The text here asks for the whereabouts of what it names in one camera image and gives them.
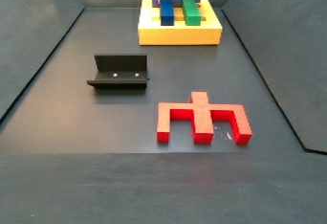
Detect black angled fixture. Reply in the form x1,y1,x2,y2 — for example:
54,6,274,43
87,54,149,89

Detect blue long bar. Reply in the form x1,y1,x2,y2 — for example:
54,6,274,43
161,0,175,26

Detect green long bar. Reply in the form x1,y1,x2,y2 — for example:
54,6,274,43
182,0,202,26

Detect red fork-shaped block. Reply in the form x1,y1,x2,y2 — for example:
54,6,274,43
158,92,253,146

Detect yellow slotted board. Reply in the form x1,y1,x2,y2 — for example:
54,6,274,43
138,0,223,46

